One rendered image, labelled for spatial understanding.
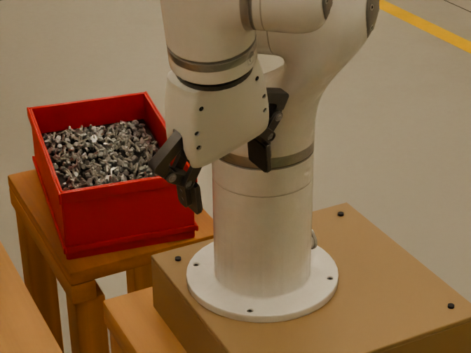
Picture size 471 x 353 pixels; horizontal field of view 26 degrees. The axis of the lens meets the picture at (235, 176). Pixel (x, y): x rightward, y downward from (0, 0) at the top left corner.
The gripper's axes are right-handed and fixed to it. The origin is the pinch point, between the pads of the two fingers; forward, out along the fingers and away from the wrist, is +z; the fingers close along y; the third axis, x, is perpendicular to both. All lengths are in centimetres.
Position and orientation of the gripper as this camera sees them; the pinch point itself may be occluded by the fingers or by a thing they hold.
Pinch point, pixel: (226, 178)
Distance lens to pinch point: 107.4
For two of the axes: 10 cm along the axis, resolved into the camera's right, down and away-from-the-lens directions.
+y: -7.9, 4.7, -4.1
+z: 0.7, 7.2, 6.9
